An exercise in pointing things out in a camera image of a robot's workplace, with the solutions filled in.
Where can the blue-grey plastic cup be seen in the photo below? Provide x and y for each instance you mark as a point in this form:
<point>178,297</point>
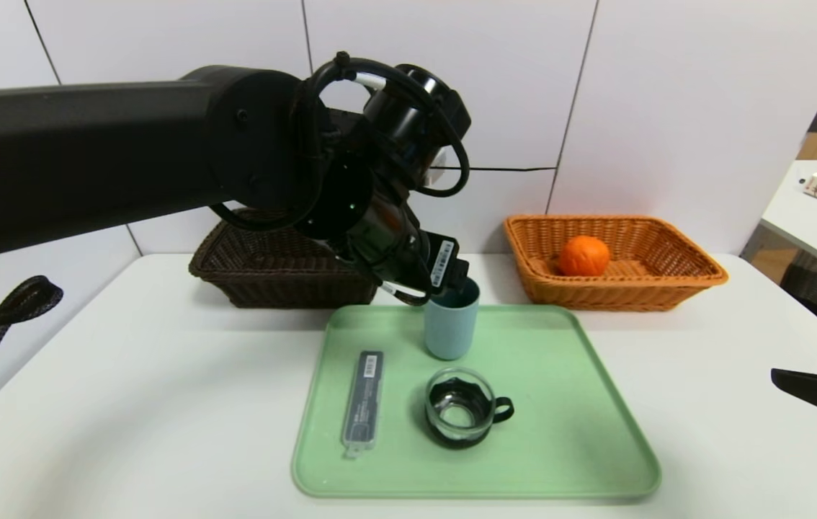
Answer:
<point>450,331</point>

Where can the grey clear plastic case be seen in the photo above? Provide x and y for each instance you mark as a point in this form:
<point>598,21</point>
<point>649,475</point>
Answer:
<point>364,404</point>

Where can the orange wicker basket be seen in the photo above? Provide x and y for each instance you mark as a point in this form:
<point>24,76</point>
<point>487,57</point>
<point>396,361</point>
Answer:
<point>606,292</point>

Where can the orange fruit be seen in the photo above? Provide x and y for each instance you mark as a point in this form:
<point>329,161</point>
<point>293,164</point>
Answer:
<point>584,256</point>

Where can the white side table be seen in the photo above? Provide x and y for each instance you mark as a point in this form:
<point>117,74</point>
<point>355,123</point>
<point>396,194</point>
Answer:
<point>805,227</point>

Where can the dark brown wicker basket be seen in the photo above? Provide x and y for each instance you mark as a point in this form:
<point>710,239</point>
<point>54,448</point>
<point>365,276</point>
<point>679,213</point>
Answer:
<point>271,281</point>

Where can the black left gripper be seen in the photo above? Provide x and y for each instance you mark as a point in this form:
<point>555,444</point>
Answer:
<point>443,264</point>

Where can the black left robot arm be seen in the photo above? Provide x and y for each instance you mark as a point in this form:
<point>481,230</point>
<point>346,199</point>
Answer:
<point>91,158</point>

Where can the light green plastic tray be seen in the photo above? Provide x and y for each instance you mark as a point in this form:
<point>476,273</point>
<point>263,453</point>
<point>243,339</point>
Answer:
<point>560,440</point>

